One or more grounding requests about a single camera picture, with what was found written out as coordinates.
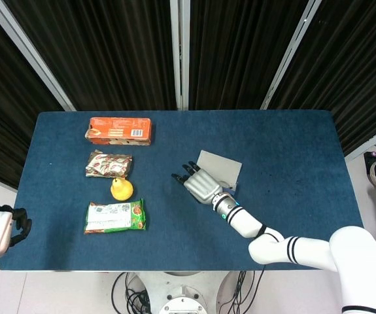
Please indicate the green white snack bag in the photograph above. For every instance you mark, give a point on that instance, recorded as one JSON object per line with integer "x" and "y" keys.
{"x": 112, "y": 217}

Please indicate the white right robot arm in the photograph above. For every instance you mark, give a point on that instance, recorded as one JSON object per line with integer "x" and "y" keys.
{"x": 308, "y": 250}

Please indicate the yellow pear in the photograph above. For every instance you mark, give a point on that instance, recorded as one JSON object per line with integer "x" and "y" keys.
{"x": 121, "y": 191}

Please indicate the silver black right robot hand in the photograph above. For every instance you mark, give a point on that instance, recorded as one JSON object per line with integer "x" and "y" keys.
{"x": 202, "y": 186}

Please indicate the orange biscuit box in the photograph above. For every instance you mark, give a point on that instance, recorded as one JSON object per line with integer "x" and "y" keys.
{"x": 119, "y": 129}

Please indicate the black pleated curtain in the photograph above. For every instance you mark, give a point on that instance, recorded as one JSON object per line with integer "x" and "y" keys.
{"x": 236, "y": 52}
{"x": 8, "y": 108}
{"x": 109, "y": 52}
{"x": 348, "y": 65}

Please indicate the dark blue slim box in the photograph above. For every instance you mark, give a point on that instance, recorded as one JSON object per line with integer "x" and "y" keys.
{"x": 223, "y": 167}

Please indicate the white grey robot base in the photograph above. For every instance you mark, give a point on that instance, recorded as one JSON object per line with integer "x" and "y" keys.
{"x": 182, "y": 294}

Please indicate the gold red snack wrapper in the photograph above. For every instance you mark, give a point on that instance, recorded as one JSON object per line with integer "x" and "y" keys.
{"x": 109, "y": 165}

